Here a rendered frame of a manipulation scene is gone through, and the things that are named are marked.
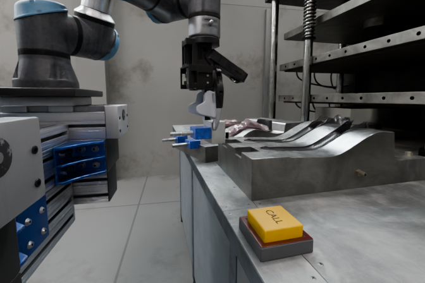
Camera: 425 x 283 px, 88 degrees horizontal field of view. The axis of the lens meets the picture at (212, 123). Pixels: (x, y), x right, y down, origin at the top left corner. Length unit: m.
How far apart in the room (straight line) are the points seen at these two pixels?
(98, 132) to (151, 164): 2.40
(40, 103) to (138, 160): 2.41
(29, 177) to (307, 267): 0.34
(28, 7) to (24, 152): 0.52
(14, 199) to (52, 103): 0.45
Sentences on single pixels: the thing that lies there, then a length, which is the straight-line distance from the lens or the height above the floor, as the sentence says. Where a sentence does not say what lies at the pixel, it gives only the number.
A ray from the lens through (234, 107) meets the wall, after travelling 3.03.
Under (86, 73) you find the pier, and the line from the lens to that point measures 2.92.
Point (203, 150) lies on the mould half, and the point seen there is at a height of 0.84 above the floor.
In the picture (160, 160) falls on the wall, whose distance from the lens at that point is 3.02.
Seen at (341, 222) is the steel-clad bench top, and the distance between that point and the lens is 0.48.
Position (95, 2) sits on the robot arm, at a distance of 0.82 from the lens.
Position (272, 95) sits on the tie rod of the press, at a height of 1.04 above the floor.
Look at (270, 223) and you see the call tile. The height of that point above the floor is 0.84.
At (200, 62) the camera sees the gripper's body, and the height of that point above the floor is 1.10.
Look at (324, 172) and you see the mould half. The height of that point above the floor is 0.85.
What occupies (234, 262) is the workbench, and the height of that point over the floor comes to 0.63.
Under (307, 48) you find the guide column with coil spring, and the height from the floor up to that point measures 1.34.
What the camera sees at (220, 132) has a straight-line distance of 0.54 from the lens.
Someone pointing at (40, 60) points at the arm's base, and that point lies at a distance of 0.73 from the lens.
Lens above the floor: 1.01
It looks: 7 degrees down
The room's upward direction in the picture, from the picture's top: straight up
